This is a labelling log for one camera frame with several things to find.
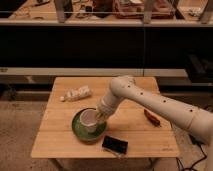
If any green ceramic bowl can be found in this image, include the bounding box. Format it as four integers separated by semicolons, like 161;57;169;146
71;109;107;142

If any white ceramic cup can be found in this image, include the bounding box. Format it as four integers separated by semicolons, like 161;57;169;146
80;109;98;133

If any black cable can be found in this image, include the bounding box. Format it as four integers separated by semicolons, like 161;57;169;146
175;139;213;171

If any wooden folding table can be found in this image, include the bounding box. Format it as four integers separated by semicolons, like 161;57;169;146
30;76;181;171

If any brown wooden stick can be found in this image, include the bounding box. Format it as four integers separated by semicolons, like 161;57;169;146
144;109;161;127

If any black rectangular box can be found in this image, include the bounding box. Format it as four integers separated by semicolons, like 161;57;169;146
102;136;128;154

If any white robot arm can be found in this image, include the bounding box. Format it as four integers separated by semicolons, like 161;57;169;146
97;76;213;171

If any white tube bottle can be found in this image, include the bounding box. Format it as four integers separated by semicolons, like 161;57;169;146
60;86;92;102

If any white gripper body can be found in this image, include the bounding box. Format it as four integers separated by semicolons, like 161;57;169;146
96;98;115;124

